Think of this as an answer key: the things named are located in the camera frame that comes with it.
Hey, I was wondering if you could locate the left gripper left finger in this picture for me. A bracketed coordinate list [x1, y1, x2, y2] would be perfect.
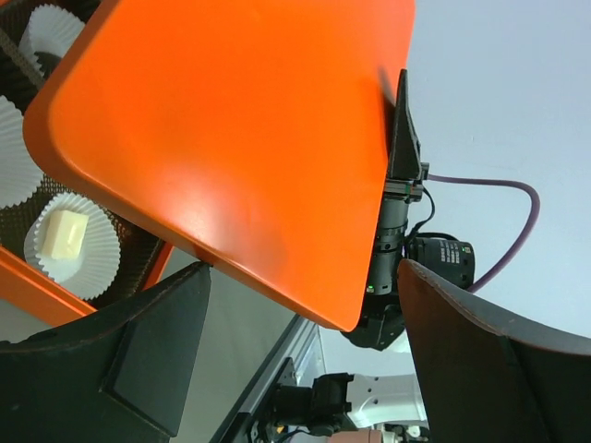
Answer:
[1, 262, 211, 442]

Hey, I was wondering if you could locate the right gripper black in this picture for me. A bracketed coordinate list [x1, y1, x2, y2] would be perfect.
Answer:
[372, 68, 432, 258]

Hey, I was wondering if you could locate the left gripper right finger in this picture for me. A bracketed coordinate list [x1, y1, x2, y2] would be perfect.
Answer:
[405, 278, 590, 442]

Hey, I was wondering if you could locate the orange box lid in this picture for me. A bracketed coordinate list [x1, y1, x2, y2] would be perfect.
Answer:
[23, 1, 416, 331]

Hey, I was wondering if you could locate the cream white chocolate bar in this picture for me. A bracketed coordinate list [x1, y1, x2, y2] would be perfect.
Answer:
[37, 210, 90, 261]

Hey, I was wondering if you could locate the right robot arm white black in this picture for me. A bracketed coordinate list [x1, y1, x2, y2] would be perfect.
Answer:
[344, 69, 476, 351]

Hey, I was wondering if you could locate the orange chocolate box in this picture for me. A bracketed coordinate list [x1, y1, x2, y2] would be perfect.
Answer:
[1, 1, 173, 326]

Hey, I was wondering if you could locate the white paper cup front right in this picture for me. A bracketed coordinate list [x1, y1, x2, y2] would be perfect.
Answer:
[24, 192, 120, 300]

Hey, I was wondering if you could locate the white paper cup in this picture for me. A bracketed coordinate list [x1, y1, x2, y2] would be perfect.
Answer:
[18, 4, 85, 74]
[0, 95, 43, 209]
[24, 192, 120, 300]

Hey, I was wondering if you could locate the white paper cup front left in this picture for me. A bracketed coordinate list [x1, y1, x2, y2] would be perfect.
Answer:
[0, 95, 43, 209]

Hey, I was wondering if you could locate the white paper cup middle left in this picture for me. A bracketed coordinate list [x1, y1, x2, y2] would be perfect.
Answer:
[18, 4, 85, 74]

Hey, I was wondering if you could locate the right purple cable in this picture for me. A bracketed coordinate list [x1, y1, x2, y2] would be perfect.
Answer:
[424, 174, 541, 294]

